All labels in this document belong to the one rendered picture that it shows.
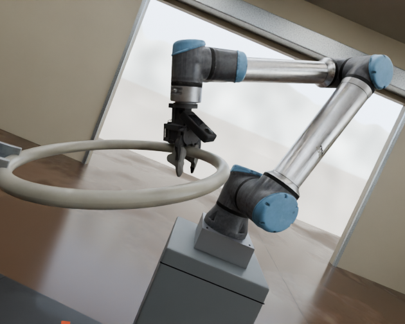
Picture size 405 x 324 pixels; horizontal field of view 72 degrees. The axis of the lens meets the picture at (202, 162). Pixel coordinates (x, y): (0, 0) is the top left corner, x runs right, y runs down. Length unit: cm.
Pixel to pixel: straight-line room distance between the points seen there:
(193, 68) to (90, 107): 464
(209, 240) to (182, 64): 65
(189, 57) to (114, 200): 47
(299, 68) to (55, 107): 490
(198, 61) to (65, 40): 502
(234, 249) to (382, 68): 83
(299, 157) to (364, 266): 528
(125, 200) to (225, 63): 52
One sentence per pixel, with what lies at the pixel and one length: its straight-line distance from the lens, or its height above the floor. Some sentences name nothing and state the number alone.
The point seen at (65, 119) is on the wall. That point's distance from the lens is 553.
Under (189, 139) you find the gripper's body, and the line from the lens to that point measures 81.
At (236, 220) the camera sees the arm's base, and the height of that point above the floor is 100.
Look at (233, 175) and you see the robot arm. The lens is 112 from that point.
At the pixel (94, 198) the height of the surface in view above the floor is 111.
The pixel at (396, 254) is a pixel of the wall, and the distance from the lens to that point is 641.
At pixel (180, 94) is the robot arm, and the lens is 78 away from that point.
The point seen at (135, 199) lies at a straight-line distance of 44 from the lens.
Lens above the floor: 126
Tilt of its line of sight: 5 degrees down
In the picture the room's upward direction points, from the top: 23 degrees clockwise
